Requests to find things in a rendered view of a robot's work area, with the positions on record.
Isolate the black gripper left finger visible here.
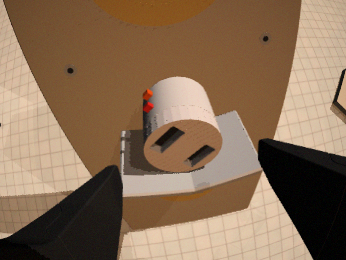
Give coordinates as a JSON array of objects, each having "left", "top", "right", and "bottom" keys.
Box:
[{"left": 0, "top": 165, "right": 124, "bottom": 260}]

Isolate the beige cylinder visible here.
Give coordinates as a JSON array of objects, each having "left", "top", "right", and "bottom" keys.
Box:
[{"left": 142, "top": 77, "right": 222, "bottom": 173}]

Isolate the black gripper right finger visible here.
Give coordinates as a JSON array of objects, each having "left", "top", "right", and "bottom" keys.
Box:
[{"left": 258, "top": 138, "right": 346, "bottom": 260}]

